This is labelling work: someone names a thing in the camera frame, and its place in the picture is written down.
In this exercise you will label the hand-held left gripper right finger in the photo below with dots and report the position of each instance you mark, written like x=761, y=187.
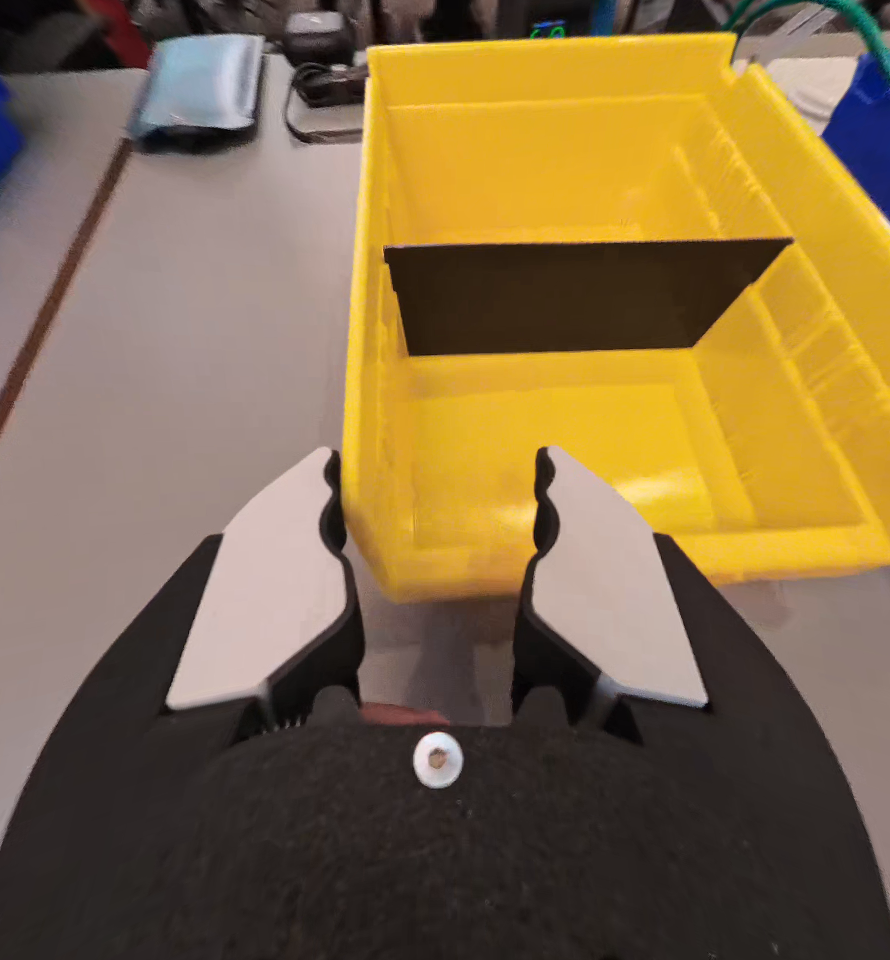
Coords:
x=617, y=600

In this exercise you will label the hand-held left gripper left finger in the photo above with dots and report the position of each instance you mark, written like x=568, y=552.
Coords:
x=265, y=600

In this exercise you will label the yellow plastic bin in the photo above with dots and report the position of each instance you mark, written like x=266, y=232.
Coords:
x=565, y=172

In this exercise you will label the black bin divider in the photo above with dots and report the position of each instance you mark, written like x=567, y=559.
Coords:
x=565, y=300

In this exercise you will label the grey-blue pouch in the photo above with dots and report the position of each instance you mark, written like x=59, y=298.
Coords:
x=197, y=86

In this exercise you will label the black power adapter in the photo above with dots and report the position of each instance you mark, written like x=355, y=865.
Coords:
x=317, y=37

